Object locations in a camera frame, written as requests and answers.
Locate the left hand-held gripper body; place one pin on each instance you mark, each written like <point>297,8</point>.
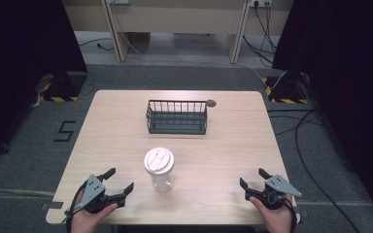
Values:
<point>92,191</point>

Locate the person's left hand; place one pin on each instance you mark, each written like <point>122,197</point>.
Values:
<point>89,218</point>

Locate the beige wooden desk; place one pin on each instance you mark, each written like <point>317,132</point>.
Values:
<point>175,19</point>

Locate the black stand base striped tape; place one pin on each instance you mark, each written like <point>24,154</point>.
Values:
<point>286,90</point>
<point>63,87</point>

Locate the black curtain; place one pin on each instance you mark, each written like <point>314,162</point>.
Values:
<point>22,48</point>
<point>346,64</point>

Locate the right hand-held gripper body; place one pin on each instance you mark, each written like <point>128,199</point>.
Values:
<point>273,192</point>

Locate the white wall socket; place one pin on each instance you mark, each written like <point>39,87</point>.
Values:
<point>261,2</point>

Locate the person's right hand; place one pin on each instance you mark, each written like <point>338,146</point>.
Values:
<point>273,218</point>

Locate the clear cup with white lid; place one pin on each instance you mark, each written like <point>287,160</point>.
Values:
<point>159,165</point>

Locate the grey round table grommet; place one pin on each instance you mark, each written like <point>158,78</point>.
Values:
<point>211,103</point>

